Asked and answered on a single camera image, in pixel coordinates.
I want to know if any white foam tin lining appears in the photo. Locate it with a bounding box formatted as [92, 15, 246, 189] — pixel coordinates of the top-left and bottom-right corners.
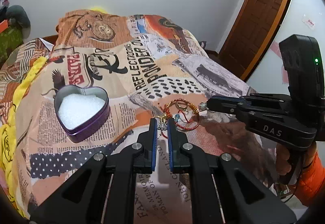
[58, 94, 105, 130]

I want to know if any gold wire bangle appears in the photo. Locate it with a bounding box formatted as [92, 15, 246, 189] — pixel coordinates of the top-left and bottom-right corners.
[154, 114, 169, 124]

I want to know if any purple heart-shaped tin box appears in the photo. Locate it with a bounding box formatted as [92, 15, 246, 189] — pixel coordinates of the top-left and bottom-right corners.
[54, 85, 110, 143]

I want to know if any yellow smiley cloth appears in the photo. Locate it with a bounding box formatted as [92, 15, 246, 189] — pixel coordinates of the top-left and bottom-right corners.
[1, 56, 47, 217]

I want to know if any brown wooden door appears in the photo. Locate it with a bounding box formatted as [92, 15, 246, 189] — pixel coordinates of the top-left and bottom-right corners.
[219, 0, 288, 80]

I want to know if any red thread bracelet with beads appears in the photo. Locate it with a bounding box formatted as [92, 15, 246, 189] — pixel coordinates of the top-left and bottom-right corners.
[157, 97, 201, 138]

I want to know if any orange jacket sleeve forearm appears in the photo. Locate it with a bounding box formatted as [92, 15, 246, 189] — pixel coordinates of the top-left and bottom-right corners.
[293, 142, 324, 206]

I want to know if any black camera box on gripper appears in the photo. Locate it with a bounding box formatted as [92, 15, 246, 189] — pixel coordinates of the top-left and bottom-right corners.
[279, 34, 324, 142]

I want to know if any printed newspaper-pattern bedsheet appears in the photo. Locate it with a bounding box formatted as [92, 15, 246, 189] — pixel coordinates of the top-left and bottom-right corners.
[1, 10, 276, 217]

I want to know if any right hand holding gripper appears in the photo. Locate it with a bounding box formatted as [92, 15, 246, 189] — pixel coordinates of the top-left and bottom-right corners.
[275, 144, 291, 176]

